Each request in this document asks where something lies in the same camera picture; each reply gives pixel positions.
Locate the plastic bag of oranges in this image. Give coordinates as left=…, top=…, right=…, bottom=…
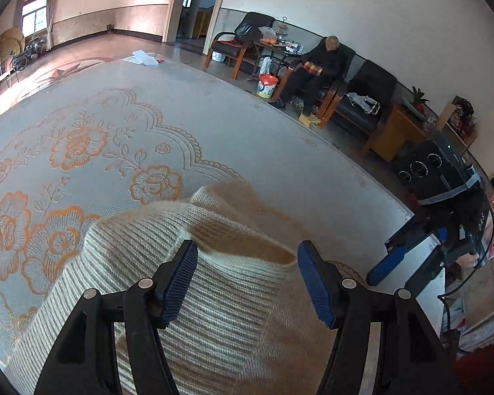
left=258, top=26, right=279, bottom=46

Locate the white printed bucket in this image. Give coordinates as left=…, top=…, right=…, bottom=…
left=256, top=75, right=279, bottom=100

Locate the dark ornament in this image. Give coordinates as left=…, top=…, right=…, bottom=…
left=449, top=96, right=477, bottom=138

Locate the red cloth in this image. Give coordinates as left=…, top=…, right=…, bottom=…
left=453, top=337, right=494, bottom=395

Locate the black cable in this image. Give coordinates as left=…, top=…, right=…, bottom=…
left=436, top=203, right=494, bottom=356

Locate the potted plant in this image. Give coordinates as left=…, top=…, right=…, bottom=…
left=409, top=86, right=431, bottom=117

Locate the plaid cushion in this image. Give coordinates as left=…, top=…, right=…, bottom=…
left=298, top=61, right=324, bottom=77

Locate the dark side table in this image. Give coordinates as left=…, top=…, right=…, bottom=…
left=250, top=37, right=306, bottom=82

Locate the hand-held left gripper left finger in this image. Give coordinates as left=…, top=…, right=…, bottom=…
left=33, top=239, right=200, bottom=395

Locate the metal chair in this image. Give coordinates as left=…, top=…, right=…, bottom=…
left=0, top=60, right=18, bottom=96

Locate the beige curtain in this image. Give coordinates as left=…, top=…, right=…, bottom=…
left=45, top=0, right=64, bottom=50

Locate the bicycle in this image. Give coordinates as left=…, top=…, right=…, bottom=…
left=10, top=35, right=48, bottom=71

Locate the cream knit sweater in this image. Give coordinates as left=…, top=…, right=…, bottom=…
left=4, top=181, right=342, bottom=395

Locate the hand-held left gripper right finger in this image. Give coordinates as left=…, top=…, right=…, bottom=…
left=297, top=240, right=457, bottom=395

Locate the black wooden armchair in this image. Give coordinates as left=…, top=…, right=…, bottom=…
left=278, top=41, right=357, bottom=129
left=204, top=12, right=277, bottom=81
left=321, top=60, right=400, bottom=154

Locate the white paper sheet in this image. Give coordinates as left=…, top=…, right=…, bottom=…
left=121, top=49, right=165, bottom=67

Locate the black bag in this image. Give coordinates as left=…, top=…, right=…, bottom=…
left=233, top=22, right=258, bottom=44

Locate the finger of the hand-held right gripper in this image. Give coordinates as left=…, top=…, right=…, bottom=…
left=384, top=214, right=437, bottom=253
left=366, top=247, right=446, bottom=294

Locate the wooden cabinet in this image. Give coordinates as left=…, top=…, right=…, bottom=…
left=360, top=103, right=442, bottom=164

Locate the grey mat with orange flowers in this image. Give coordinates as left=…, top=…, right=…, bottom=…
left=0, top=55, right=445, bottom=395

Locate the white door frame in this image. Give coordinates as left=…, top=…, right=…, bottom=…
left=162, top=0, right=232, bottom=57

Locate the person's right hand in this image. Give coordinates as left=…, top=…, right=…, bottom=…
left=457, top=252, right=488, bottom=271

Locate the white cloth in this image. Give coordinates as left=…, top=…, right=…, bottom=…
left=346, top=92, right=382, bottom=115

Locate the window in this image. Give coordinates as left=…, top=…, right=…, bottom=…
left=21, top=0, right=49, bottom=34

